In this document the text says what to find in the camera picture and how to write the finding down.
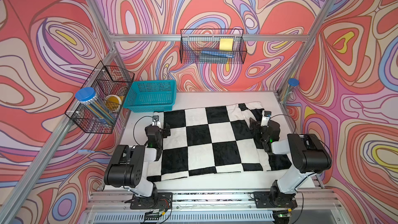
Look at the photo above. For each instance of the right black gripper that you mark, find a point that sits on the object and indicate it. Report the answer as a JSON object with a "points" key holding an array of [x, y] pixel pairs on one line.
{"points": [[257, 125]]}

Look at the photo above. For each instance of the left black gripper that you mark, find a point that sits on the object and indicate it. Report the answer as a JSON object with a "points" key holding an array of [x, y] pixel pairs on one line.
{"points": [[163, 134]]}

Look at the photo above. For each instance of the black white checkered pillowcase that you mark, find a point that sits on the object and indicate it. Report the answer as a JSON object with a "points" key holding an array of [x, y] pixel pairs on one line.
{"points": [[213, 140]]}

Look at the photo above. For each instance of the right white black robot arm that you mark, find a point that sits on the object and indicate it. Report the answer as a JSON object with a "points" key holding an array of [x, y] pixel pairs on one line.
{"points": [[309, 157]]}

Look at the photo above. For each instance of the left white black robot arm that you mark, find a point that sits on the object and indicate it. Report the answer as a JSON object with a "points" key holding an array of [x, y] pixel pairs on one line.
{"points": [[128, 166]]}

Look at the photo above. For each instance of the yellow tape roll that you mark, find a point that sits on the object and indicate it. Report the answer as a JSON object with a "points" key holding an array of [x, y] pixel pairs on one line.
{"points": [[113, 102]]}

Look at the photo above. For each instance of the teal plastic basket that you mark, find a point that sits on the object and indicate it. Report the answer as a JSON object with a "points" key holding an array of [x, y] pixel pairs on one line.
{"points": [[151, 96]]}

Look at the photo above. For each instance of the small blue capped tube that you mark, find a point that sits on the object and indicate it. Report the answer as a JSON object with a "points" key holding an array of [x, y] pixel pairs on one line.
{"points": [[292, 84]]}

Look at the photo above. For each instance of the clear jar with blue lid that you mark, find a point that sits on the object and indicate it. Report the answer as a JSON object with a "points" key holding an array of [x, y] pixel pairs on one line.
{"points": [[90, 99]]}

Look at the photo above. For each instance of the green circuit board left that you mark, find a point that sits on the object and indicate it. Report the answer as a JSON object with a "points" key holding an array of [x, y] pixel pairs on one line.
{"points": [[151, 216]]}

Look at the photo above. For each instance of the green circuit board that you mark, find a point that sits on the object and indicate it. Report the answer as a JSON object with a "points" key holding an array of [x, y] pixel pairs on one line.
{"points": [[282, 214], [151, 216]]}

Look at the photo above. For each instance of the green circuit board right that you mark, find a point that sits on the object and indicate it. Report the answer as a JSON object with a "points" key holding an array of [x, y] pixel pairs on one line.
{"points": [[282, 214]]}

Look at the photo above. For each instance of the yellow sticky note pad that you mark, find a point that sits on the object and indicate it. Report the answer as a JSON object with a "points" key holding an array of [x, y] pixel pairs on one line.
{"points": [[226, 44]]}

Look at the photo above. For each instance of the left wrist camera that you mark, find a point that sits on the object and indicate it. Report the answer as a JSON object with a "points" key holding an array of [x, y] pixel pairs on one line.
{"points": [[156, 121]]}

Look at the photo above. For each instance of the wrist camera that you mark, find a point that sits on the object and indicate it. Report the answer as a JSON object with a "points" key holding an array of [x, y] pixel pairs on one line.
{"points": [[156, 121], [266, 115]]}

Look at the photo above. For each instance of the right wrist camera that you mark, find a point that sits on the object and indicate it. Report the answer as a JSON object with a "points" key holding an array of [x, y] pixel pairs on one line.
{"points": [[266, 115]]}

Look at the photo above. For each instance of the black wire basket on left rail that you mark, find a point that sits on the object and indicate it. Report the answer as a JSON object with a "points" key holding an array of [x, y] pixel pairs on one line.
{"points": [[106, 80]]}

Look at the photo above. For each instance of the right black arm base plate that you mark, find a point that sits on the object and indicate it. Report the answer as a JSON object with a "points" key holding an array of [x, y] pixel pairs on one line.
{"points": [[266, 199]]}

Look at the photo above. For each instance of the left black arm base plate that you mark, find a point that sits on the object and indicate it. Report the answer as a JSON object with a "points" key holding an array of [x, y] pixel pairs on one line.
{"points": [[161, 201]]}

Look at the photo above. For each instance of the blue cable connector on wall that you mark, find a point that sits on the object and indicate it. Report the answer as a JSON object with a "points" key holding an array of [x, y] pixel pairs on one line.
{"points": [[85, 151]]}

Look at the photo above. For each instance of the aluminium front rail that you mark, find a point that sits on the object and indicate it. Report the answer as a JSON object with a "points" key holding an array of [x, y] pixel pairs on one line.
{"points": [[314, 206]]}

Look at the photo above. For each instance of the blue pen in wire basket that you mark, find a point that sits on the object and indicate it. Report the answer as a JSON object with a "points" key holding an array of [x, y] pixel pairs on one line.
{"points": [[218, 53]]}

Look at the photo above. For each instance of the black wire basket on back wall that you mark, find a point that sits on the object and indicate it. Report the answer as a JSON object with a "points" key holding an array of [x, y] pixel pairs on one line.
{"points": [[193, 41]]}

